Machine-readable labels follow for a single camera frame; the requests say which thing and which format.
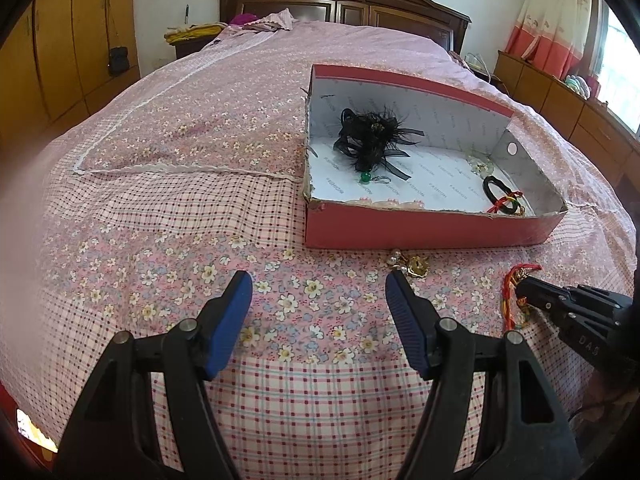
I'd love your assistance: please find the yellow folded cloth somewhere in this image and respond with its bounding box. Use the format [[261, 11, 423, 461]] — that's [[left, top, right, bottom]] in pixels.
[[165, 22, 226, 45]]

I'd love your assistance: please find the light pink garment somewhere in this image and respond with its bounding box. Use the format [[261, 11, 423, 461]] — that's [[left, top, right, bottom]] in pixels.
[[240, 8, 297, 33]]

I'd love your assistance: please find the pastel plush toy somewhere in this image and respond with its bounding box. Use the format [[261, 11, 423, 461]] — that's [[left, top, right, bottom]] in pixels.
[[564, 75, 593, 98]]

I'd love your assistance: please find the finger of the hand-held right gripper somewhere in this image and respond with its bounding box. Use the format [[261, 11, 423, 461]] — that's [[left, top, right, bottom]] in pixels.
[[516, 277, 568, 301], [535, 296, 571, 323]]

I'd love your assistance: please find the low wooden cabinet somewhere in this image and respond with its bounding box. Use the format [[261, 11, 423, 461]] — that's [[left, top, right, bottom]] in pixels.
[[495, 50, 640, 196]]

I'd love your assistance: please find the red cardboard box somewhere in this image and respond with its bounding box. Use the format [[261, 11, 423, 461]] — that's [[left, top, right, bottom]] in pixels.
[[301, 63, 569, 250]]

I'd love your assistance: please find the black bangle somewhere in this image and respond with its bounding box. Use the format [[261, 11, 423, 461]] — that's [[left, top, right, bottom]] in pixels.
[[482, 175, 516, 201]]

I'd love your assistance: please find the small black bag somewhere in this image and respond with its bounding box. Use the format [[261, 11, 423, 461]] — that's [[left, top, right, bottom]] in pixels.
[[108, 46, 130, 77]]

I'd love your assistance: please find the window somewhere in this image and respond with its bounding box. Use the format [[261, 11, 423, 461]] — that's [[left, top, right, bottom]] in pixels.
[[590, 0, 640, 136]]

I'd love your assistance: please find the yellow wooden wardrobe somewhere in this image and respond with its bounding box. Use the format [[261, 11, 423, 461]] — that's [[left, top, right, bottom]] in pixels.
[[0, 0, 141, 146]]

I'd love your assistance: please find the red green cord bracelet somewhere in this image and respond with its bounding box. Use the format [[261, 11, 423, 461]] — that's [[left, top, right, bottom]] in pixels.
[[487, 191, 527, 217]]

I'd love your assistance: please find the black feather hair accessory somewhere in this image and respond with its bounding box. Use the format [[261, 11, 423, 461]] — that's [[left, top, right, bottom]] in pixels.
[[334, 108, 425, 181]]

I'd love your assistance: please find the white and red curtain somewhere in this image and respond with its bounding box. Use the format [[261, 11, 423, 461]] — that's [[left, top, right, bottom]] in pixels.
[[506, 0, 596, 78]]

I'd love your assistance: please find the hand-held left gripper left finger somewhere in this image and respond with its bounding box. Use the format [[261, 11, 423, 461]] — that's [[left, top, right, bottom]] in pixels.
[[52, 270, 254, 480]]

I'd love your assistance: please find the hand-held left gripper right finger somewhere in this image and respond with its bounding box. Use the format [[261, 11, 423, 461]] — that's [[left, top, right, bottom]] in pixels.
[[385, 271, 583, 480]]

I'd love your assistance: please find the pink patchwork bed cover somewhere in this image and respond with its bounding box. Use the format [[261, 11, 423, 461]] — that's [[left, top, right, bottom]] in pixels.
[[0, 20, 640, 480]]

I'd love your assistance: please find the gold pearl brooch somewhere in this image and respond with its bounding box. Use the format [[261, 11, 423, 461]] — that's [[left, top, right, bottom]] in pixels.
[[387, 250, 431, 278]]

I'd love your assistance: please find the dark wooden nightstand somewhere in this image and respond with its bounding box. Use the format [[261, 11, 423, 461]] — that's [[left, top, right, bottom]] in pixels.
[[167, 35, 221, 61]]

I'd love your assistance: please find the nightstand with white cables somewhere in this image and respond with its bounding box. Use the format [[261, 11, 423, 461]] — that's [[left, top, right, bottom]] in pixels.
[[462, 52, 501, 86]]

